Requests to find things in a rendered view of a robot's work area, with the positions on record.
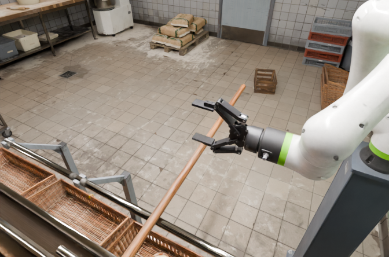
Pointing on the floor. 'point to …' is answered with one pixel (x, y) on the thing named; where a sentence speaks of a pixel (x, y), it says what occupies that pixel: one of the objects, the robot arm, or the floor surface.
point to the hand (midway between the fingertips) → (197, 120)
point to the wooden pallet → (184, 45)
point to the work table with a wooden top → (65, 34)
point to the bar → (81, 180)
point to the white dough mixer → (109, 0)
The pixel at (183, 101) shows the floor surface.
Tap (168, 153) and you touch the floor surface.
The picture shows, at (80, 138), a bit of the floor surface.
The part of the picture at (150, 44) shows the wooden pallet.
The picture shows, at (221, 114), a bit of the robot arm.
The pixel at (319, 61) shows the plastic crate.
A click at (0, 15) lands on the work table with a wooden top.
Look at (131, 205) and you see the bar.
